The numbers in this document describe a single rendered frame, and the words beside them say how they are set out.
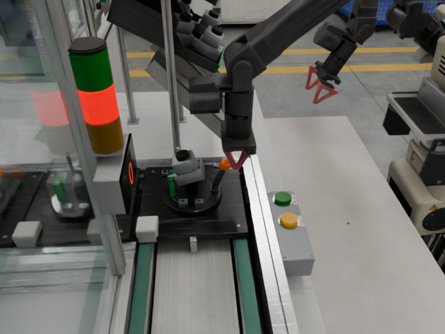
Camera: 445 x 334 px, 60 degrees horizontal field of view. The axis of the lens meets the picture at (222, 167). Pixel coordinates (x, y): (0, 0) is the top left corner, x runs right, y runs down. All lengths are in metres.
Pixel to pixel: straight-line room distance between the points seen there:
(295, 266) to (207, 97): 0.39
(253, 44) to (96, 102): 0.30
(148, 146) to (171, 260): 0.52
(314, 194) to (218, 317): 0.49
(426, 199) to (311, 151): 0.37
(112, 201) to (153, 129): 0.80
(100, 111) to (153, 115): 0.91
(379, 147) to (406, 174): 1.60
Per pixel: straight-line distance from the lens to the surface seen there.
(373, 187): 1.20
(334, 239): 1.02
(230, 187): 0.95
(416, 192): 1.34
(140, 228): 0.84
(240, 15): 4.86
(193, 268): 0.85
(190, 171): 0.85
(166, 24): 0.92
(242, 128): 0.78
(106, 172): 0.59
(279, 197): 0.93
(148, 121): 1.42
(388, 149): 2.98
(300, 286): 0.91
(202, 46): 1.01
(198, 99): 0.74
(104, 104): 0.55
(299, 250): 0.84
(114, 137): 0.58
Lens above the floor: 1.60
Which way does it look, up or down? 39 degrees down
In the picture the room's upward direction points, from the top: 1 degrees clockwise
